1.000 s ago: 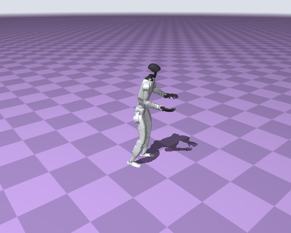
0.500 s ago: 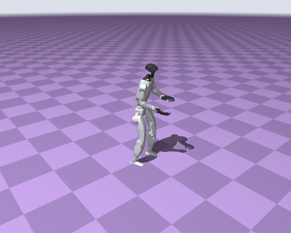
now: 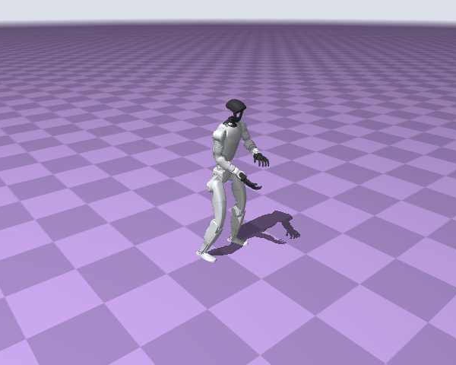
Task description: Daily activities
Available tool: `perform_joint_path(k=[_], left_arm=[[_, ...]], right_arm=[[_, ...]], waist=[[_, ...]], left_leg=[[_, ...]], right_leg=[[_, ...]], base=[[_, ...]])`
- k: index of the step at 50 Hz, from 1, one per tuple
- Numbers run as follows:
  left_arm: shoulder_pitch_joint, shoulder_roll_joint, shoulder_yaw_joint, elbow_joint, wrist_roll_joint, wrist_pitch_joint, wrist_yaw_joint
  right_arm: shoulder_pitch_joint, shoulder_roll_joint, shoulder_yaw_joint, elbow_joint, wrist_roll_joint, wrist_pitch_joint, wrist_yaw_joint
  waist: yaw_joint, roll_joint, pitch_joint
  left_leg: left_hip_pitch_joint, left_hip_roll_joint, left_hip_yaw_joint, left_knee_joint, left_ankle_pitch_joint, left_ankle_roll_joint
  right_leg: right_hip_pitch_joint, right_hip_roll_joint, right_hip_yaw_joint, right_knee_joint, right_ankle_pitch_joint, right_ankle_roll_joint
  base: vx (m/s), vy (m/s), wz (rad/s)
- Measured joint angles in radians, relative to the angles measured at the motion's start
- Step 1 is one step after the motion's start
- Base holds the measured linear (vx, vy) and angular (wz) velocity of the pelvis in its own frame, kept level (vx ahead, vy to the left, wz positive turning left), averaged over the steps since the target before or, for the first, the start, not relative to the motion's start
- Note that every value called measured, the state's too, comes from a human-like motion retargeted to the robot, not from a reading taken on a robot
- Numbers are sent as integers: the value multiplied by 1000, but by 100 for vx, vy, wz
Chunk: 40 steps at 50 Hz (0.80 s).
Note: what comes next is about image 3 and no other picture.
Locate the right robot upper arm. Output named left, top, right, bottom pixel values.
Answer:
left=213, top=128, right=226, bottom=162

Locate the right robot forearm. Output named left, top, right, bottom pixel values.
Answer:
left=217, top=157, right=245, bottom=179

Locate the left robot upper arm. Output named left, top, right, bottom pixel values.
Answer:
left=239, top=122, right=253, bottom=150

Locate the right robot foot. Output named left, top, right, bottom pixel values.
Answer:
left=195, top=250, right=217, bottom=262

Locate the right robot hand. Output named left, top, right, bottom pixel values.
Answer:
left=239, top=173, right=261, bottom=190

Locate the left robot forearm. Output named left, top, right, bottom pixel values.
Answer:
left=249, top=140, right=261, bottom=156

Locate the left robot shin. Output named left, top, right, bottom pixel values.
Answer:
left=230, top=211, right=245, bottom=241

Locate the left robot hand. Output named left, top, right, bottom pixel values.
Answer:
left=254, top=153, right=269, bottom=167

